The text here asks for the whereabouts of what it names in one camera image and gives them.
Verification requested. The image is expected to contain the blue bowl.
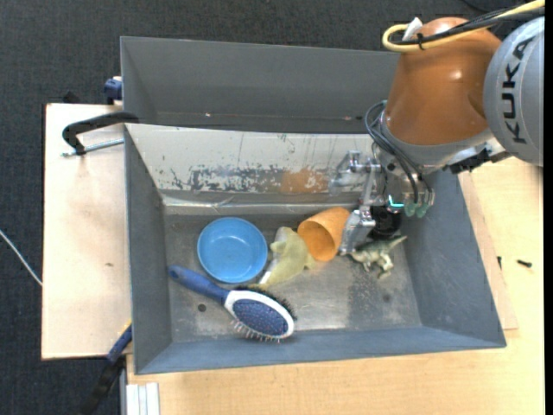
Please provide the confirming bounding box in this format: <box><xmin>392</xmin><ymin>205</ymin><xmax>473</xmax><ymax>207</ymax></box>
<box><xmin>196</xmin><ymin>216</ymin><xmax>270</xmax><ymax>284</ymax></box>

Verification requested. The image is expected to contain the blue and white hairbrush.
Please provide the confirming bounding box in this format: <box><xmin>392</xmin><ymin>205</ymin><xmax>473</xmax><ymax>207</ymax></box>
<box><xmin>167</xmin><ymin>264</ymin><xmax>299</xmax><ymax>343</ymax></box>

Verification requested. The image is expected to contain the black cylinder on white bracket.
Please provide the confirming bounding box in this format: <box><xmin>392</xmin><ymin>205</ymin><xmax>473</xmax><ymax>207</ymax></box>
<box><xmin>369</xmin><ymin>204</ymin><xmax>404</xmax><ymax>238</ymax></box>

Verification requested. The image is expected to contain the grey-green toy dinosaur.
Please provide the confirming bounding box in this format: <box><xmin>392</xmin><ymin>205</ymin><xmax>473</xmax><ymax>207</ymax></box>
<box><xmin>346</xmin><ymin>234</ymin><xmax>409</xmax><ymax>280</ymax></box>

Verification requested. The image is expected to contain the pale yellow cloth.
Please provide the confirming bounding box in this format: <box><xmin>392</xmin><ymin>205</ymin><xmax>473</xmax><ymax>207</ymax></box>
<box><xmin>257</xmin><ymin>226</ymin><xmax>317</xmax><ymax>287</ymax></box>

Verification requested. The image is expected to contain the orange cup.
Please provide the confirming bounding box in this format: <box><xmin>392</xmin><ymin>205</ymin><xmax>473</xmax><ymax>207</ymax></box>
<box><xmin>296</xmin><ymin>206</ymin><xmax>352</xmax><ymax>263</ymax></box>

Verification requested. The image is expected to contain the grey metal bin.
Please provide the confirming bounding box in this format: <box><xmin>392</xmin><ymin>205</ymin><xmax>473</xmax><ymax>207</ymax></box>
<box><xmin>119</xmin><ymin>35</ymin><xmax>507</xmax><ymax>376</ymax></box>

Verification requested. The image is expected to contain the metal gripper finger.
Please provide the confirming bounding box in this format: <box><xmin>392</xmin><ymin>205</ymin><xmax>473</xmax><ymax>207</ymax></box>
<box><xmin>327</xmin><ymin>150</ymin><xmax>382</xmax><ymax>197</ymax></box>
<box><xmin>338</xmin><ymin>207</ymin><xmax>378</xmax><ymax>257</ymax></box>

